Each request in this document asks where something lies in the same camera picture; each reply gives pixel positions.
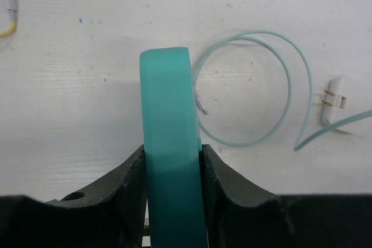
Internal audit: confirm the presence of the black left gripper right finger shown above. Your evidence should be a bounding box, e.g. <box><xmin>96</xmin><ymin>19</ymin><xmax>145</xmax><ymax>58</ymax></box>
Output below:
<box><xmin>202</xmin><ymin>145</ymin><xmax>371</xmax><ymax>247</ymax></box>

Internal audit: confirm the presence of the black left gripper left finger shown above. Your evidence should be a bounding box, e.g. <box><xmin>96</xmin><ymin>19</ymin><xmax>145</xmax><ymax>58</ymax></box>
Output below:
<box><xmin>1</xmin><ymin>146</ymin><xmax>147</xmax><ymax>247</ymax></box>

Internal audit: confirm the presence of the teal power strip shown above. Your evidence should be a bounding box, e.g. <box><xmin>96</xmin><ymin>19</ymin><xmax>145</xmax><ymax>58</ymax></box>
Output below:
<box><xmin>139</xmin><ymin>47</ymin><xmax>208</xmax><ymax>247</ymax></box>

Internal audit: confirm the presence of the white cube charger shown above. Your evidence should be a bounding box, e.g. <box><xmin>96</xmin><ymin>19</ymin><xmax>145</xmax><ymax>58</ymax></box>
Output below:
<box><xmin>320</xmin><ymin>77</ymin><xmax>346</xmax><ymax>127</ymax></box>

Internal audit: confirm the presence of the yellow usb cable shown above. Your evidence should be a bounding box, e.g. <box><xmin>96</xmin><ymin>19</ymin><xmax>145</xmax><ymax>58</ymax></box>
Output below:
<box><xmin>0</xmin><ymin>0</ymin><xmax>19</xmax><ymax>39</ymax></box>

